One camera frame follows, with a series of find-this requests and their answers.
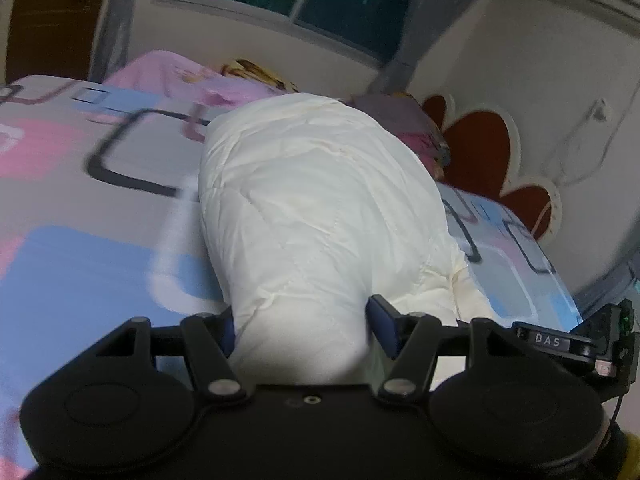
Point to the pink printed blanket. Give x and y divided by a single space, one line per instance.
200 85

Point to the patterned grey blue bed sheet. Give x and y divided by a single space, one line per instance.
75 260

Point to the brown wooden door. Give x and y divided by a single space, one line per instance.
55 15

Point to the red flower headboard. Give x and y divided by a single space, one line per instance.
480 150

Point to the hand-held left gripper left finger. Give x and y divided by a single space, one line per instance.
220 340

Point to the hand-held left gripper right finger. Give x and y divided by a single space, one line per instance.
380 321

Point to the yellow printed pillow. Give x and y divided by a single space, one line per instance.
255 74

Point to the sliding glass window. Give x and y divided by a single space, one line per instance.
310 0

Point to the grey curtain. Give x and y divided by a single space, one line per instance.
425 25
125 20

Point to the purple printed pillow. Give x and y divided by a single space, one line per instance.
405 120

